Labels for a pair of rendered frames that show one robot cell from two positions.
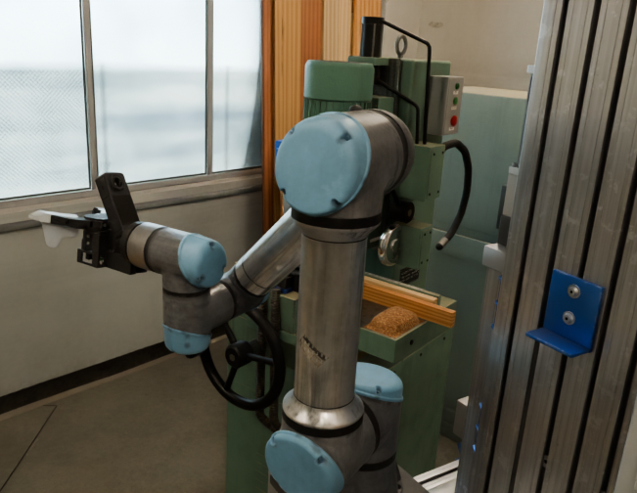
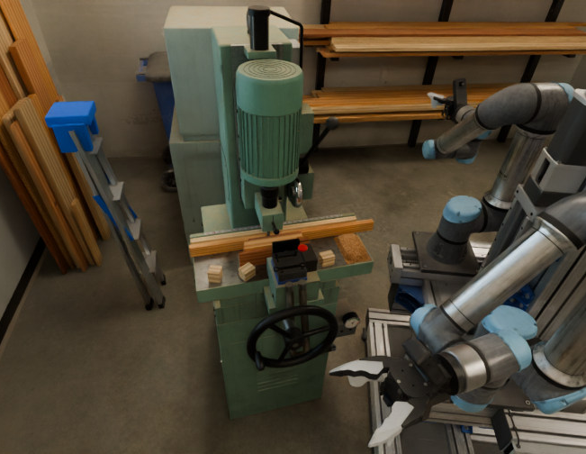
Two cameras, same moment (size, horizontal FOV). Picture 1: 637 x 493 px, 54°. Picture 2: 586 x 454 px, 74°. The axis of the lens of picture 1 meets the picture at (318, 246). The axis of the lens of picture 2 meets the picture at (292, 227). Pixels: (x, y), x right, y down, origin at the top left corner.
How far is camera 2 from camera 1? 128 cm
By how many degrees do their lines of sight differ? 51
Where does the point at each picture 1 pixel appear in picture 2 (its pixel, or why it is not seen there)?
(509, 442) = (560, 300)
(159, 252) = (501, 373)
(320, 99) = (281, 115)
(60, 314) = not seen: outside the picture
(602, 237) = not seen: outside the picture
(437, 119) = not seen: hidden behind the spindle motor
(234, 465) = (234, 385)
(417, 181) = (304, 140)
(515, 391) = (572, 280)
